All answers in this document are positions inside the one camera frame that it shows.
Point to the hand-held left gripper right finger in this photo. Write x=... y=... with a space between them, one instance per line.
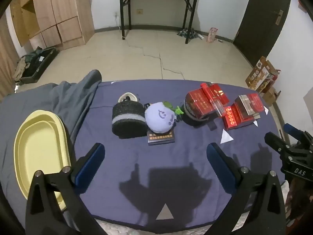
x=220 y=169

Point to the dark blue bed sheet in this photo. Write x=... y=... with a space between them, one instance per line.
x=171 y=164

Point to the dark box gold print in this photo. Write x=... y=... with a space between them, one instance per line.
x=161 y=138

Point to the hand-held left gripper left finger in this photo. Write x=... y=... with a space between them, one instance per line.
x=90 y=166

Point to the plain red box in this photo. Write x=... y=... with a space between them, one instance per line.
x=198 y=104

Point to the printed cardboard box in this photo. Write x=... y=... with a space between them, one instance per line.
x=261 y=74

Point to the red box gold lantern print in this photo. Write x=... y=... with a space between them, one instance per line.
x=232 y=121

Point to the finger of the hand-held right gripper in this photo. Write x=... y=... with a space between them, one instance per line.
x=292 y=128
x=276 y=142

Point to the dark brown door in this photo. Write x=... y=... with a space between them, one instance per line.
x=261 y=17

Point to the open black suitcase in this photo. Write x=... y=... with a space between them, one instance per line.
x=36 y=66

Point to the pale yellow oval basin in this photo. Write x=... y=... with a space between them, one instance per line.
x=36 y=151

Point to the wooden wardrobe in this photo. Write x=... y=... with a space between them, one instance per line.
x=61 y=9

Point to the beige curtain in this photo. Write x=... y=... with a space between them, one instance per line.
x=6 y=58

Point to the yellow wall socket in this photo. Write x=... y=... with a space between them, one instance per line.
x=139 y=11

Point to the pink printed bag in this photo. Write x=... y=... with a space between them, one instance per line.
x=212 y=34

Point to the grey blanket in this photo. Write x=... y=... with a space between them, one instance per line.
x=61 y=95

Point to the black foam cylinder grey stripe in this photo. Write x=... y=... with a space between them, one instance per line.
x=189 y=113
x=128 y=127

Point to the clear plastic box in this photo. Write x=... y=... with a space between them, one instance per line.
x=217 y=107

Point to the silver and red box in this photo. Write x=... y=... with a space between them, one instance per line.
x=249 y=102

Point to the purple plush toy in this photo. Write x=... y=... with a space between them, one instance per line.
x=159 y=117

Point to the plain brown cardboard box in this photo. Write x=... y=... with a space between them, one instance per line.
x=270 y=95

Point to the pile of clothes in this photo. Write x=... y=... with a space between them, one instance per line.
x=189 y=33

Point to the white quilted blanket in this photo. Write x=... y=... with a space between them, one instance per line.
x=146 y=232

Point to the red and white box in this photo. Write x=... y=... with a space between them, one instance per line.
x=216 y=91

